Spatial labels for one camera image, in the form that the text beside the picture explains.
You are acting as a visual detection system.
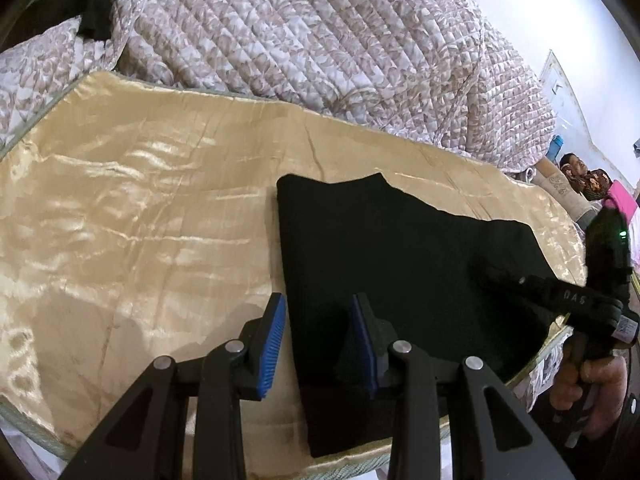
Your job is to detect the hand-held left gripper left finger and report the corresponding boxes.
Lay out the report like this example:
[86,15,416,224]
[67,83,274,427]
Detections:
[59,292,288,480]

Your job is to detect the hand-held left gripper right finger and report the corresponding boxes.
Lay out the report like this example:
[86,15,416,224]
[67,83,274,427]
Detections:
[332,292,576,480]

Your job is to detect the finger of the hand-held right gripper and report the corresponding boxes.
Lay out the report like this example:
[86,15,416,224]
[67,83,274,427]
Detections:
[467,266,527,297]

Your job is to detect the black pants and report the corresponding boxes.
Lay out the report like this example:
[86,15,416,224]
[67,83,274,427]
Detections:
[276,172,568,458]

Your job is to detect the person's right forearm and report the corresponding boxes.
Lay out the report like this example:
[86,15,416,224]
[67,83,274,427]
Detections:
[567,394,640,480]

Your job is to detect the person's right hand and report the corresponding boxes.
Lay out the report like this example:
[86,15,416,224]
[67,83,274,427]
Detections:
[549,345,628,443]

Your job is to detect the pink cloth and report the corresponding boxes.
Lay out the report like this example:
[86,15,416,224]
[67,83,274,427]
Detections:
[602,180,639,222]

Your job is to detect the beige printed pillow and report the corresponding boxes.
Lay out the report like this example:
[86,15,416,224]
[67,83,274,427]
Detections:
[531,156,583,222]

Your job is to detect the white panelled door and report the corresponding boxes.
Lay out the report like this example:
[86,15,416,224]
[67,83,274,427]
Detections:
[537,50,603,163]

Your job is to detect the gold satin blanket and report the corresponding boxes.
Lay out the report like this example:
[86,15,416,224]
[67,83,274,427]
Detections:
[0,70,588,473]

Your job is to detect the floral quilted comforter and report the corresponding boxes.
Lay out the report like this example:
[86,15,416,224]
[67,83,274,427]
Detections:
[0,0,558,173]

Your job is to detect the black cloth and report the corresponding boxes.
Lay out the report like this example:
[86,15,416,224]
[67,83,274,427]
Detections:
[75,0,116,41]

